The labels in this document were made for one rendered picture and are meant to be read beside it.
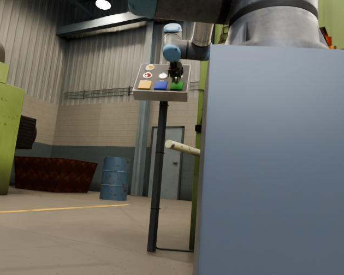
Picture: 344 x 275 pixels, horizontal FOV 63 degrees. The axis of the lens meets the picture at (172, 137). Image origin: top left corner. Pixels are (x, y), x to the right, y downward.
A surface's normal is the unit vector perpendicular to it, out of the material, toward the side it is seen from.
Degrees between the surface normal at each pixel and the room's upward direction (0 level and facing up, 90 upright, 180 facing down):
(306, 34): 70
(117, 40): 90
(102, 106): 90
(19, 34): 90
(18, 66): 90
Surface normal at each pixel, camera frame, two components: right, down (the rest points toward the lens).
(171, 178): -0.40, -0.18
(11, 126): 0.86, -0.02
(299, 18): 0.23, -0.47
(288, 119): -0.07, -0.17
